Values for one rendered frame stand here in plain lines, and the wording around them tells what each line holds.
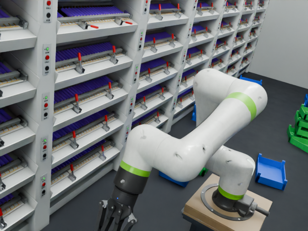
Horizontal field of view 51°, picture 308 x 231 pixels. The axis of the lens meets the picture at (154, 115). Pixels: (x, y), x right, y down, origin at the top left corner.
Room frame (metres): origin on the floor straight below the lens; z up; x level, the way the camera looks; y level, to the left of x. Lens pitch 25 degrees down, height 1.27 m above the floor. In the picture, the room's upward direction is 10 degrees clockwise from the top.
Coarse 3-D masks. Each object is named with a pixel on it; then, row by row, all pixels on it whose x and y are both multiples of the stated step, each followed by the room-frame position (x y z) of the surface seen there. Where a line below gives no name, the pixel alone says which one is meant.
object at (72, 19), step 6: (60, 18) 1.33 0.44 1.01; (66, 18) 1.36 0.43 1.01; (72, 18) 1.38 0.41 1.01; (78, 18) 1.41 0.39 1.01; (84, 18) 1.45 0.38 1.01; (90, 18) 1.49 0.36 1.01; (96, 18) 1.53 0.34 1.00; (102, 18) 1.57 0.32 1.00; (108, 18) 1.61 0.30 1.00; (114, 18) 1.66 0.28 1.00
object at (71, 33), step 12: (60, 0) 1.48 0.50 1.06; (72, 0) 1.55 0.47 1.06; (84, 0) 1.63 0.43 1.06; (96, 0) 1.71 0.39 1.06; (108, 0) 1.81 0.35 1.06; (120, 0) 1.84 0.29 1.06; (132, 12) 1.80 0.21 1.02; (96, 24) 1.51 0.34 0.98; (108, 24) 1.58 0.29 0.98; (132, 24) 1.74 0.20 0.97; (60, 36) 1.26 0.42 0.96; (72, 36) 1.33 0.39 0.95; (84, 36) 1.40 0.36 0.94; (96, 36) 1.48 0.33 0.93
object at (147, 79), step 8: (168, 56) 2.46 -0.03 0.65; (144, 64) 2.21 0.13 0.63; (152, 64) 2.27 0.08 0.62; (160, 64) 2.34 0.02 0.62; (168, 64) 2.39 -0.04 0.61; (176, 64) 2.43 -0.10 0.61; (144, 72) 2.08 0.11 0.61; (152, 72) 2.16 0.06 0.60; (160, 72) 2.25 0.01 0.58; (168, 72) 2.27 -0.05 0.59; (176, 72) 2.40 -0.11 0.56; (144, 80) 2.03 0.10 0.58; (152, 80) 2.08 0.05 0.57; (160, 80) 2.17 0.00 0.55; (144, 88) 1.98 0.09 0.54
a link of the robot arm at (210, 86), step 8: (200, 72) 1.19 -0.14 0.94; (208, 72) 1.17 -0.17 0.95; (216, 72) 1.17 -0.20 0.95; (200, 80) 1.15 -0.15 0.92; (208, 80) 1.14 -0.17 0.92; (216, 80) 1.13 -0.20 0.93; (224, 80) 1.13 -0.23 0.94; (232, 80) 1.12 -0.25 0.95; (200, 88) 1.14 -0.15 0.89; (208, 88) 1.13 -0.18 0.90; (216, 88) 1.12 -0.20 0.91; (224, 88) 1.11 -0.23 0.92; (200, 96) 1.15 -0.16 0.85; (208, 96) 1.13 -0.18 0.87; (216, 96) 1.11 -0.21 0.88; (224, 96) 1.10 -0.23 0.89; (200, 104) 1.18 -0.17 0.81; (208, 104) 1.16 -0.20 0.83; (216, 104) 1.17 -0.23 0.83; (200, 112) 1.19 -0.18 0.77; (208, 112) 1.18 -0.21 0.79; (200, 120) 1.21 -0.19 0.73; (216, 152) 1.26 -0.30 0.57; (208, 168) 1.26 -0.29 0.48
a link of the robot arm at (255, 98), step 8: (240, 80) 1.12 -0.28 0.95; (232, 88) 1.09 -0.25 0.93; (240, 88) 1.07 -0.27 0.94; (248, 88) 1.06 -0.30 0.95; (256, 88) 1.07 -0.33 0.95; (232, 96) 1.02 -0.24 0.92; (240, 96) 1.01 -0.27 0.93; (248, 96) 1.02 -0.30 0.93; (256, 96) 1.04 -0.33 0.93; (264, 96) 1.07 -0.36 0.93; (248, 104) 0.99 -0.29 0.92; (256, 104) 1.01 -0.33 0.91; (264, 104) 1.06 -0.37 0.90; (256, 112) 1.01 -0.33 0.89
